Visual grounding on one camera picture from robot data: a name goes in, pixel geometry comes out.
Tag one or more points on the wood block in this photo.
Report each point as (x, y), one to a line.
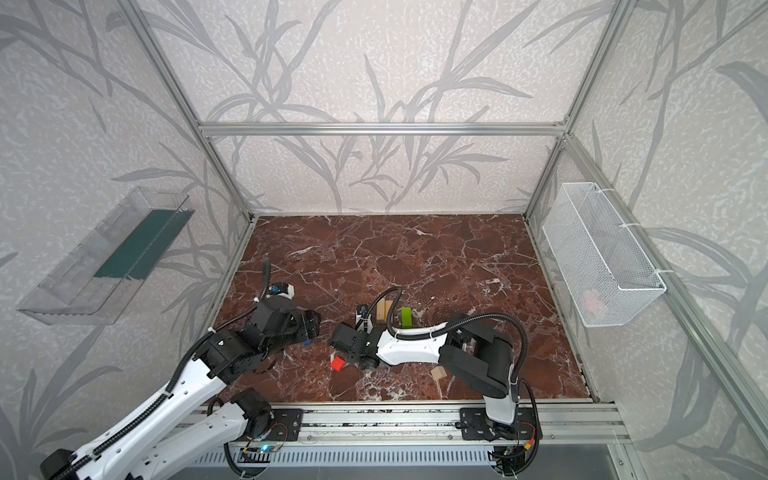
(383, 309)

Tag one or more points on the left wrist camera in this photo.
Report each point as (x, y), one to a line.
(281, 289)

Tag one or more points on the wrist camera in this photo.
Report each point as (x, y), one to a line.
(281, 289)
(364, 321)

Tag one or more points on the pink object in basket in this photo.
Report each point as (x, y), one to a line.
(594, 303)

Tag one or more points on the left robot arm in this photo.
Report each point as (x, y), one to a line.
(144, 445)

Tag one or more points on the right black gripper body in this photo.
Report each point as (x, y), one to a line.
(345, 341)

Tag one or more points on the red block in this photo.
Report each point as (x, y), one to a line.
(338, 364)

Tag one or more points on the white wire basket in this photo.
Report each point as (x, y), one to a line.
(596, 249)

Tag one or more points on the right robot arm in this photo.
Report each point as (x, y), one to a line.
(485, 351)

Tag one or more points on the aluminium cage frame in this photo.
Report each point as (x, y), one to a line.
(733, 380)

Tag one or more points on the green block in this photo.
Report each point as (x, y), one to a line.
(406, 316)

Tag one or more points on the small wood cube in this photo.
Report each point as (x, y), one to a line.
(438, 373)

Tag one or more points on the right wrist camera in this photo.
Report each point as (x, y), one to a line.
(364, 321)

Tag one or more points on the clear plastic wall bin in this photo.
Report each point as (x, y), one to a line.
(94, 284)

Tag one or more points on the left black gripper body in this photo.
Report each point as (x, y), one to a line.
(305, 327)

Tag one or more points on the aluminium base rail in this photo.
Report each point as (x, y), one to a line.
(389, 423)

